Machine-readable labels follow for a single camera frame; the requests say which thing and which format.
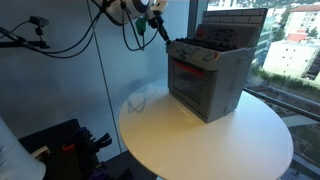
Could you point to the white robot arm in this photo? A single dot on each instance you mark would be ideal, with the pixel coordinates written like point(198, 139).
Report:
point(116, 8)

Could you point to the red roofed building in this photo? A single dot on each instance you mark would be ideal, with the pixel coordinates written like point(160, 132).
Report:
point(303, 18)

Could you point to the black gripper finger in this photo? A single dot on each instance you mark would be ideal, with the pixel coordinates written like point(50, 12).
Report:
point(164, 35)
point(167, 36)

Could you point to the small black camera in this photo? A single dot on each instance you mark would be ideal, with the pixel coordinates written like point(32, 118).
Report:
point(39, 20)

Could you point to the dark window railing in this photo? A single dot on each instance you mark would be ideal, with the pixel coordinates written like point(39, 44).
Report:
point(283, 104)

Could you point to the grey toy stove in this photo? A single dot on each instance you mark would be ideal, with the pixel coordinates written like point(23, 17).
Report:
point(220, 86)

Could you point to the black tool cart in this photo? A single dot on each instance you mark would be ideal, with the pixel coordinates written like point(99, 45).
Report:
point(56, 136)

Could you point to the teal-grey stove knob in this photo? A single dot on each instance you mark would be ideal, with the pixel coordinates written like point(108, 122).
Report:
point(184, 50)
point(209, 56)
point(169, 47)

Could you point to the white rounded object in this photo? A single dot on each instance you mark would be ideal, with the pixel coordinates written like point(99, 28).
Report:
point(16, 156)

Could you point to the dark window frame pillar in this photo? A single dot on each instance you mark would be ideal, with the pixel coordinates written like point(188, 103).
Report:
point(196, 16)

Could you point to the black pliers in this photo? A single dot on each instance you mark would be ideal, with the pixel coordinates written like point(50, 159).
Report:
point(103, 140)

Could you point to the green plug connector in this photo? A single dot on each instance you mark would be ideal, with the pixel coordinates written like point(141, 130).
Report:
point(140, 26)

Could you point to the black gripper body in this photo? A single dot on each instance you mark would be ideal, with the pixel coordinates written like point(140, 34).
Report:
point(155, 20)

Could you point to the white office building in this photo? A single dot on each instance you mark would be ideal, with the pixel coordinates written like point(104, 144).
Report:
point(293, 58)

